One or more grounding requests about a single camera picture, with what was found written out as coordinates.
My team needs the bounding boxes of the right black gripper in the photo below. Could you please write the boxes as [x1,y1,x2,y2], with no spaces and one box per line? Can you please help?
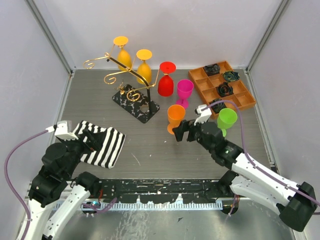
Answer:
[172,116,214,154]

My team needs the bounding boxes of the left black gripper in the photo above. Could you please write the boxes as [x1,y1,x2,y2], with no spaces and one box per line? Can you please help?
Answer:
[60,128,105,178]

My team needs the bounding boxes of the orange plastic wine glass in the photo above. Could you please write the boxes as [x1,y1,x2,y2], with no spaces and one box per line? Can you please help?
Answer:
[167,104,186,135]

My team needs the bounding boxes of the red plastic wine glass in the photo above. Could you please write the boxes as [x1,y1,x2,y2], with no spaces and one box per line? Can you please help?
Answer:
[157,61,176,97]

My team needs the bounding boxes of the gold wine glass rack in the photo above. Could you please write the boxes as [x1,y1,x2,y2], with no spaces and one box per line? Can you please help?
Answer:
[83,52,160,124]

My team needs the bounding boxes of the yellow plastic wine glass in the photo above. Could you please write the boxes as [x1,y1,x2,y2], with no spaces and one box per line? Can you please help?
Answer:
[113,36,132,68]

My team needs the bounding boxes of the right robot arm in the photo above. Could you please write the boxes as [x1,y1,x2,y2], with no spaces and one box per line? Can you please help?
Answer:
[173,120,318,232]

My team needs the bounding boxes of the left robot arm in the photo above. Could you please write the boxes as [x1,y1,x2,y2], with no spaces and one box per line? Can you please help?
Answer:
[17,129,103,240]

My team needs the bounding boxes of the pink plastic wine glass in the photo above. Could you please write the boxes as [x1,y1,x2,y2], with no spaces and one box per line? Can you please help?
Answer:
[176,79,194,109]

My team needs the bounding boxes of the green plastic wine glass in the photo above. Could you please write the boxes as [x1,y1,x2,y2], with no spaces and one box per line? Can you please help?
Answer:
[217,108,238,137]

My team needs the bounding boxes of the black white striped cloth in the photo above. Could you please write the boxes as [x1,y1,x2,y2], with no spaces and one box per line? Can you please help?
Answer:
[73,120,126,169]

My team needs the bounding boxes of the dark rose bottom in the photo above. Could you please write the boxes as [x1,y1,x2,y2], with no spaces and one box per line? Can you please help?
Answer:
[209,98,226,114]

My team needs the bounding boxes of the dark red rose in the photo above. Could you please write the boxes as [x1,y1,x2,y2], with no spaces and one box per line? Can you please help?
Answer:
[217,82,234,98]

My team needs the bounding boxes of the orange compartment tray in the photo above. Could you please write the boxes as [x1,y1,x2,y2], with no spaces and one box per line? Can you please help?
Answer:
[188,61,256,111]

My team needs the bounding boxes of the dark rose top left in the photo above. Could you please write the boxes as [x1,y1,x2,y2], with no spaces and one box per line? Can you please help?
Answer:
[203,63,221,77]

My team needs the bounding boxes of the dark green rose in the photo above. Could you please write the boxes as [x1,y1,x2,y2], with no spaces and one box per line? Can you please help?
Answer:
[222,71,240,83]

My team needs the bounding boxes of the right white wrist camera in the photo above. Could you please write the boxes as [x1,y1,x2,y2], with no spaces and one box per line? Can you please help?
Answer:
[194,104,212,125]

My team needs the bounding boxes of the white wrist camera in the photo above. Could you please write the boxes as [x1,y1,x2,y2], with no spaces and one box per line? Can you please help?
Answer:
[194,104,212,125]
[45,120,79,141]

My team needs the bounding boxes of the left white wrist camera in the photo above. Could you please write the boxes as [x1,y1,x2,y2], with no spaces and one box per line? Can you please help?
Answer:
[45,120,79,141]

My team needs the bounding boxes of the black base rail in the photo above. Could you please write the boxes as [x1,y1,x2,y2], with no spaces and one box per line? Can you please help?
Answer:
[90,178,241,205]

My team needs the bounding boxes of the white slotted cable duct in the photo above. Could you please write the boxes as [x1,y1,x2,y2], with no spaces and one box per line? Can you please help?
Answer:
[53,201,223,212]

